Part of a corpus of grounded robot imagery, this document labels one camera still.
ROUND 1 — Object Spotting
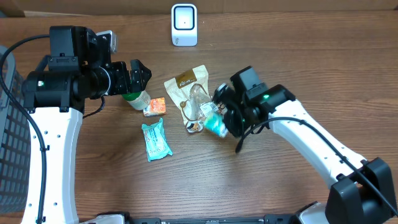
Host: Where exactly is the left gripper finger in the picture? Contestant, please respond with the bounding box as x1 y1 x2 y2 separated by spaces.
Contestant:
130 59 149 77
130 73 152 93

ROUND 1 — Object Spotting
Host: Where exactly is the green blue tissue pack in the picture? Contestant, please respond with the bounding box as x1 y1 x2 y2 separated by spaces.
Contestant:
203 112 228 138

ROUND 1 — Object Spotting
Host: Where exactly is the white bottle green cap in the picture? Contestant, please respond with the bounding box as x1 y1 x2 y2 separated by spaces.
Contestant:
122 91 151 111

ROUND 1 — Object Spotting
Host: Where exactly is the orange tissue pack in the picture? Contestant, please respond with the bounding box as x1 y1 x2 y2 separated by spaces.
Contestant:
143 97 166 117

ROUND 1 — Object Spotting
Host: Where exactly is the beige snack bag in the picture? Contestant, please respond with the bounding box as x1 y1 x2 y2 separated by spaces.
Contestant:
164 65 224 133

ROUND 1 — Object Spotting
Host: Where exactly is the teal wet wipes pack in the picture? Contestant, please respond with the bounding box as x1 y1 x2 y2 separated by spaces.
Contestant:
141 118 173 162

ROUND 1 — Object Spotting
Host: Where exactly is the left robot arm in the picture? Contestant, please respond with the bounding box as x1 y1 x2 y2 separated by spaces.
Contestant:
22 26 152 223

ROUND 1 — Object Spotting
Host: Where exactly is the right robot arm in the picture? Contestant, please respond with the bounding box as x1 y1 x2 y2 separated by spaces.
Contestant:
213 66 397 224

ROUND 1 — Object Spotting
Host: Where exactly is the white barcode scanner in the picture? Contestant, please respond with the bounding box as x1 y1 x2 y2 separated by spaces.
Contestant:
171 3 198 47

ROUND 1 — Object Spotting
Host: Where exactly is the grey plastic mesh basket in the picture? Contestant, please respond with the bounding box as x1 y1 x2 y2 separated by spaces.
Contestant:
0 44 35 215

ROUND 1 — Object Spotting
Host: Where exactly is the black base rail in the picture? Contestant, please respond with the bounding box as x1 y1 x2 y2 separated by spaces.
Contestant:
96 212 312 224

